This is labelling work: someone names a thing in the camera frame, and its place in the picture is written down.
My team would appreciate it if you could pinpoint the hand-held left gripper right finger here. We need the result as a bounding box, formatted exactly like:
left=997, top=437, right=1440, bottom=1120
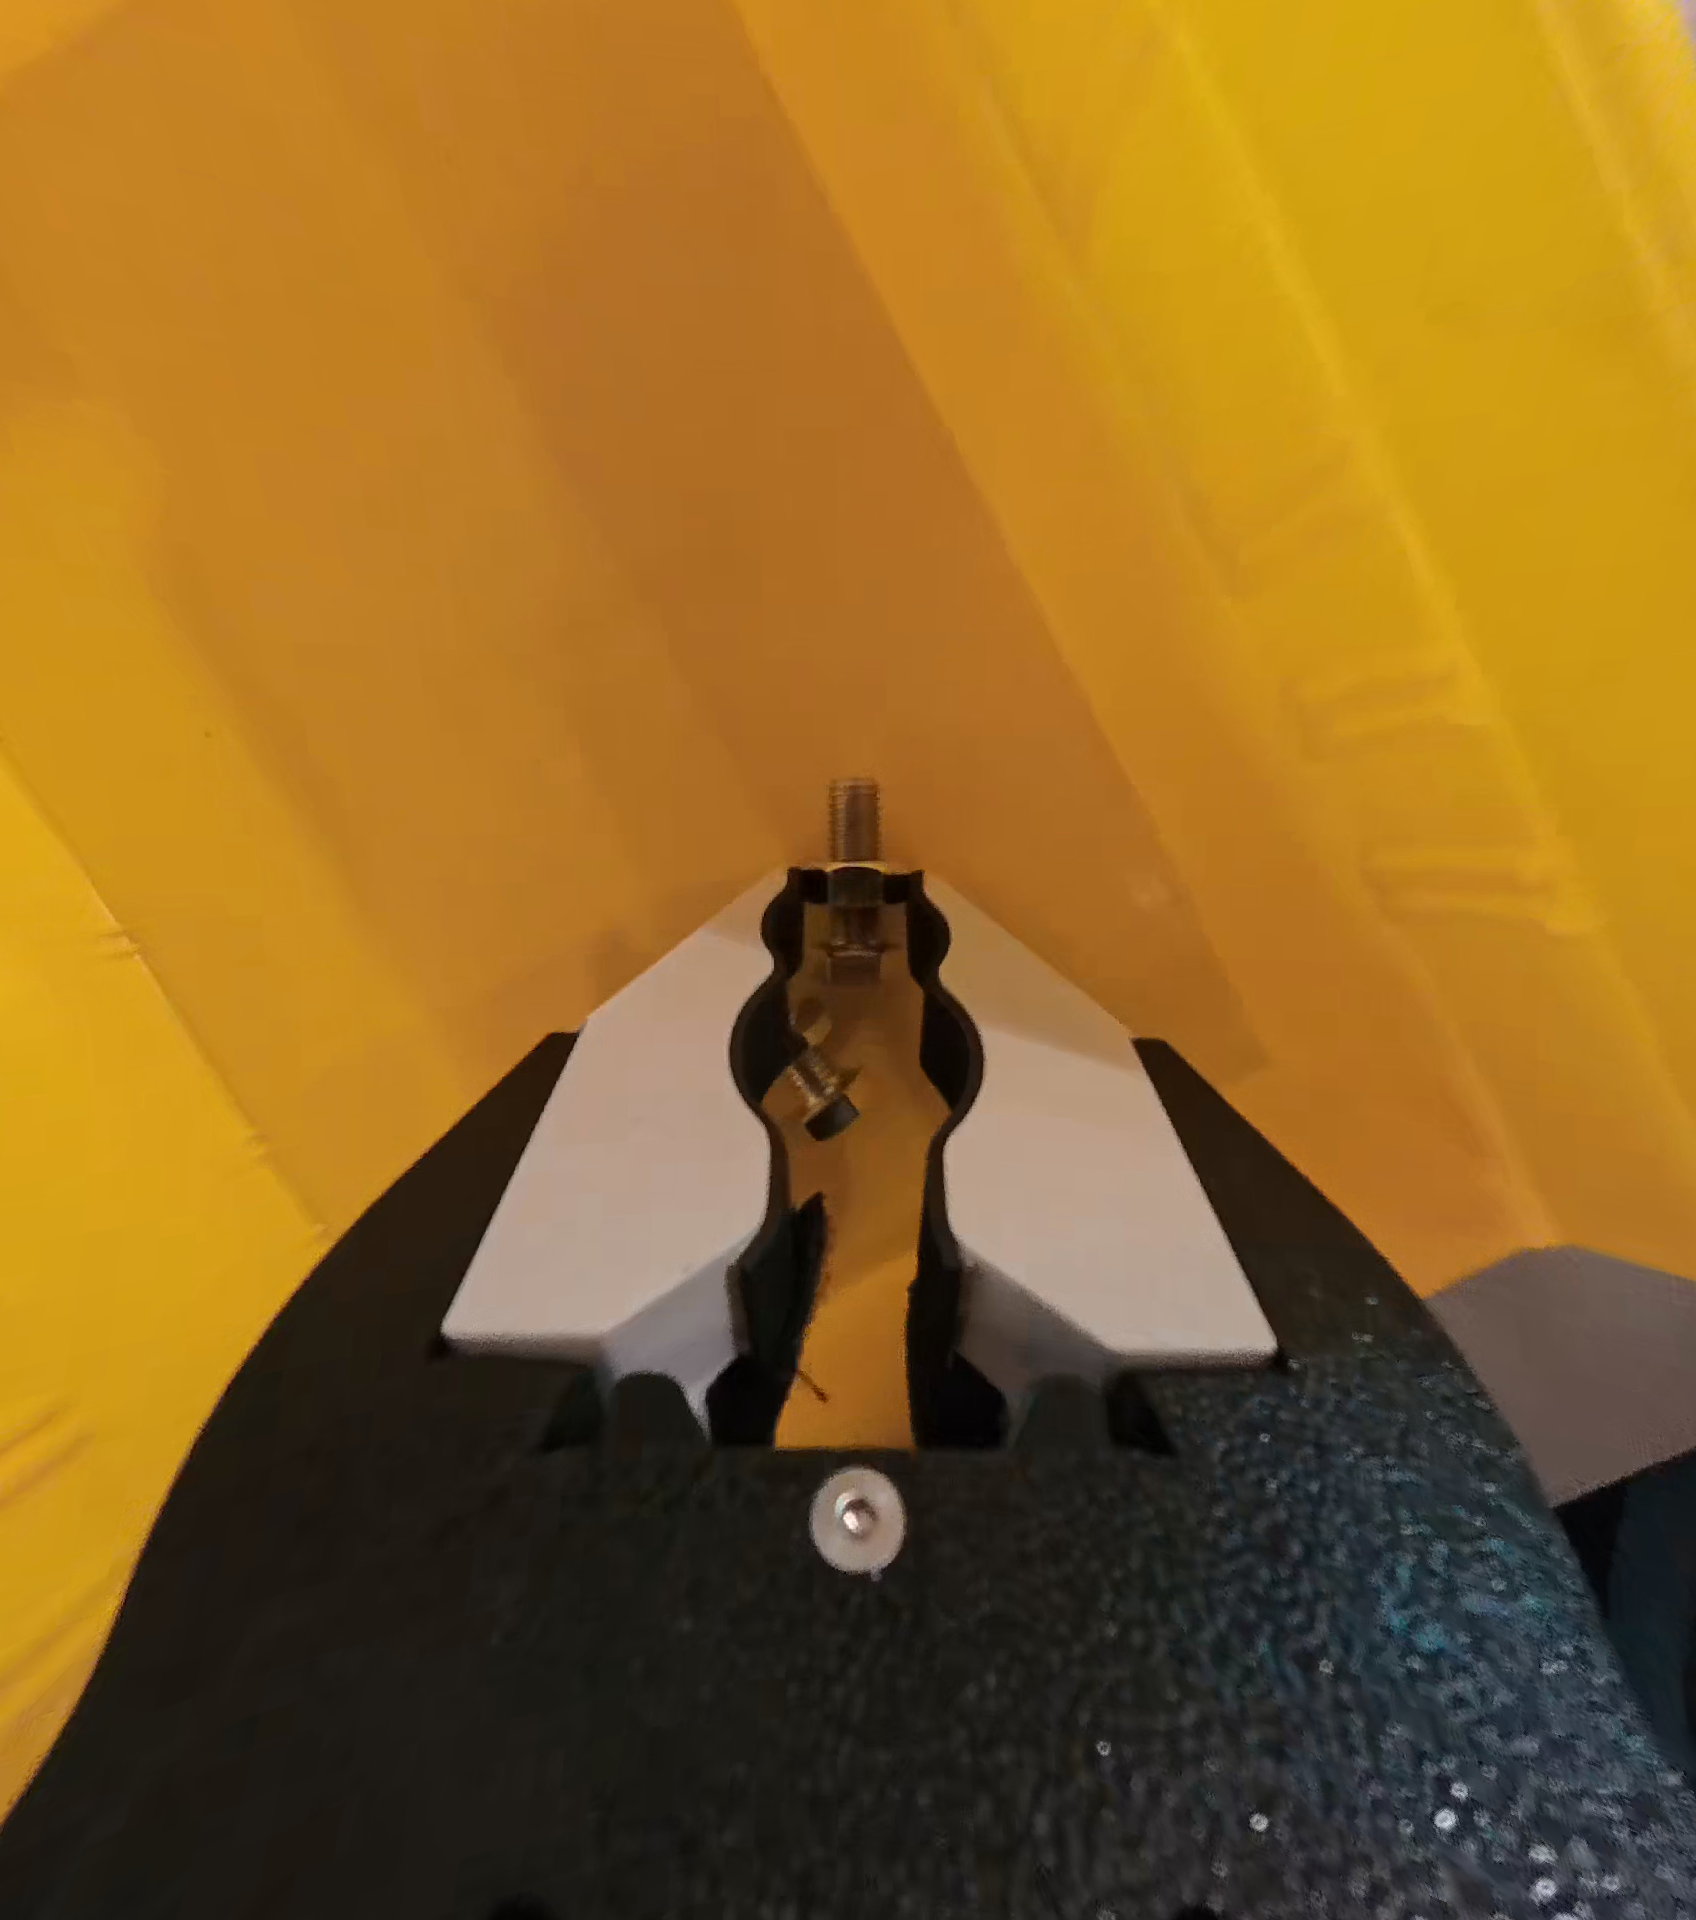
left=908, top=866, right=1280, bottom=1449

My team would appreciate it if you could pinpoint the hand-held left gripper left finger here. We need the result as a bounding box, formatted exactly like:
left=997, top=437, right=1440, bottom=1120
left=438, top=866, right=828, bottom=1449

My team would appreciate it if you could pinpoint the silver hex bolt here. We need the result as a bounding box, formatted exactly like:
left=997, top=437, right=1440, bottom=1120
left=782, top=1002, right=867, bottom=1143
left=819, top=777, right=893, bottom=985

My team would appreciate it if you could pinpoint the yellow plastic bin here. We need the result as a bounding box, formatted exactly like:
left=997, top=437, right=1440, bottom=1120
left=0, top=0, right=1696, bottom=1920

